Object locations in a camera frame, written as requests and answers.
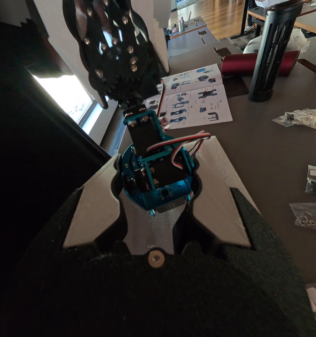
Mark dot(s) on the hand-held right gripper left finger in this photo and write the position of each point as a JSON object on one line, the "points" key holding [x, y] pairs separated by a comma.
{"points": [[94, 210]]}

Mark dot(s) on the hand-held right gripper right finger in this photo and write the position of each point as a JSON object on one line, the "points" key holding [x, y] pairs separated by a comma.
{"points": [[221, 216]]}

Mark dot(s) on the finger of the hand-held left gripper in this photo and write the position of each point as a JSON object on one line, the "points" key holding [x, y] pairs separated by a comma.
{"points": [[60, 37], [157, 47]]}

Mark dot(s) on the black toy robot claw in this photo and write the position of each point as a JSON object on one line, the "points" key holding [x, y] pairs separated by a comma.
{"points": [[113, 47]]}

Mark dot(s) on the blue toy robot arm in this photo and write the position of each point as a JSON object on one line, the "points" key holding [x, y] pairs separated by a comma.
{"points": [[158, 179]]}

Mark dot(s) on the dark grey desk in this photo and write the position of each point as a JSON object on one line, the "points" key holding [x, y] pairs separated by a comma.
{"points": [[263, 158]]}

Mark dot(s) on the white foam sheet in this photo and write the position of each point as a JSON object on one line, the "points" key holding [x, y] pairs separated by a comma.
{"points": [[147, 231]]}

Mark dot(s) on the large window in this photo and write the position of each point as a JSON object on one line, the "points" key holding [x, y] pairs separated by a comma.
{"points": [[63, 95]]}

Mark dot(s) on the printed instruction sheet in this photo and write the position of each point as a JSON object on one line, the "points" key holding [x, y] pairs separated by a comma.
{"points": [[200, 100]]}

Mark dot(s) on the red tube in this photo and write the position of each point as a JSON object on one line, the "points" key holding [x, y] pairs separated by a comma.
{"points": [[237, 63]]}

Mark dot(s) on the pile of small parts bags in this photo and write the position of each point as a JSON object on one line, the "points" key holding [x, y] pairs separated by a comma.
{"points": [[310, 210]]}

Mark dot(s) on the black cylindrical flask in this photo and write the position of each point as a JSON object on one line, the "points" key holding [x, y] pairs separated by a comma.
{"points": [[271, 52]]}

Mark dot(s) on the small clear parts bag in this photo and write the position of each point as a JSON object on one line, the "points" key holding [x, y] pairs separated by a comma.
{"points": [[300, 118]]}

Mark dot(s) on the white plastic bag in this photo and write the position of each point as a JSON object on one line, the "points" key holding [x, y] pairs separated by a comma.
{"points": [[303, 42]]}

